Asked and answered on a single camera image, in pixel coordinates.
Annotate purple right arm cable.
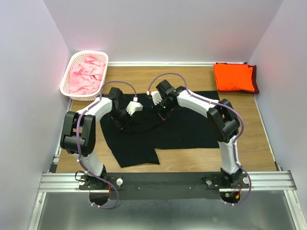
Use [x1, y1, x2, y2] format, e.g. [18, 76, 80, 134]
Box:
[146, 72, 252, 207]

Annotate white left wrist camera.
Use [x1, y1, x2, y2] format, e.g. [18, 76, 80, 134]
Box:
[126, 101, 143, 116]

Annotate pink crumpled t-shirt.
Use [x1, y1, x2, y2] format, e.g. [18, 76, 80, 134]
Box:
[69, 55, 106, 95]

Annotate aluminium back rail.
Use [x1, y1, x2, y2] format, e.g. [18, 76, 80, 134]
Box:
[108, 61, 216, 67]

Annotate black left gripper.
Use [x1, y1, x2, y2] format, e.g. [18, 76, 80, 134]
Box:
[108, 107, 136, 134]

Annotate black t-shirt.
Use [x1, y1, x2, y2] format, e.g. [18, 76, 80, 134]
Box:
[100, 93, 219, 168]

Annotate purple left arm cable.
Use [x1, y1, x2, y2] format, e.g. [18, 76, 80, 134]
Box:
[76, 80, 139, 209]

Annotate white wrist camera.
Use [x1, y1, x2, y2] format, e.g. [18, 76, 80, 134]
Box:
[126, 101, 143, 116]
[150, 91, 163, 105]

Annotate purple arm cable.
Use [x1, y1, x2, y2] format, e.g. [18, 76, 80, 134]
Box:
[76, 80, 139, 209]
[146, 72, 252, 207]

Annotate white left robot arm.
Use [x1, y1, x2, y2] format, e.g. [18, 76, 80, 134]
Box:
[60, 87, 143, 189]

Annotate aluminium front rail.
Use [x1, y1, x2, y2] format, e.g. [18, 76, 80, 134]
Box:
[38, 171, 297, 193]

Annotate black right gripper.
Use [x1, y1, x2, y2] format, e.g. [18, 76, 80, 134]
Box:
[151, 100, 175, 125]

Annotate pink plastic laundry basket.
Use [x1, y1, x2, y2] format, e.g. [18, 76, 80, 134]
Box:
[60, 51, 108, 101]

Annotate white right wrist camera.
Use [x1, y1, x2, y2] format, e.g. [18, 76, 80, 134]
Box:
[150, 91, 163, 105]

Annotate maroon folded t-shirt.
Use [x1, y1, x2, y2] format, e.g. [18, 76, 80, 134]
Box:
[214, 62, 260, 94]

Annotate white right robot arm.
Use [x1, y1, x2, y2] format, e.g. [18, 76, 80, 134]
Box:
[147, 80, 243, 188]

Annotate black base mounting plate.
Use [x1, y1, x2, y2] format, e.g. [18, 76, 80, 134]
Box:
[77, 172, 249, 203]

